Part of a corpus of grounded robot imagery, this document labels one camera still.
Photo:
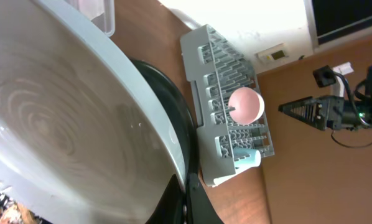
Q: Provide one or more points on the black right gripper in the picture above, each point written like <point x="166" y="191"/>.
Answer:
<point x="320" y="113"/>

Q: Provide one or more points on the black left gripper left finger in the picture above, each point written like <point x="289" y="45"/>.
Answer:
<point x="170" y="209"/>

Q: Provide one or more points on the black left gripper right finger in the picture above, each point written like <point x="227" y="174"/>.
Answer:
<point x="199" y="207"/>

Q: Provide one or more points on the light blue cup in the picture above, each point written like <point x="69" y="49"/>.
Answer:
<point x="246" y="158"/>

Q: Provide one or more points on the grey plate with food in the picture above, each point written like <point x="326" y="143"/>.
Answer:
<point x="83" y="137"/>

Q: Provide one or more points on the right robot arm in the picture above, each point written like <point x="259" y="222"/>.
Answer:
<point x="357" y="113"/>

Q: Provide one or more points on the grey dishwasher rack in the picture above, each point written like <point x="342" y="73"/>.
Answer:
<point x="215" y="69"/>

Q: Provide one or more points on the round black tray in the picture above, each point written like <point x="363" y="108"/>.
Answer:
<point x="177" y="110"/>

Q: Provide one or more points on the food scraps pile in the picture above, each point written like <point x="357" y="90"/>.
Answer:
<point x="12" y="212"/>

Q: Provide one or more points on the clear plastic bin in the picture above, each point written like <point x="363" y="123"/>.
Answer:
<point x="99" y="12"/>

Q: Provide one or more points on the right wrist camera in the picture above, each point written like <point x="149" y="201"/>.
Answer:
<point x="326" y="76"/>

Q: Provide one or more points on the white wall plate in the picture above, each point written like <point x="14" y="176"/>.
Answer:
<point x="273" y="54"/>

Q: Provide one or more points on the dark window frame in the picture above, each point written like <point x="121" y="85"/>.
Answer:
<point x="335" y="22"/>

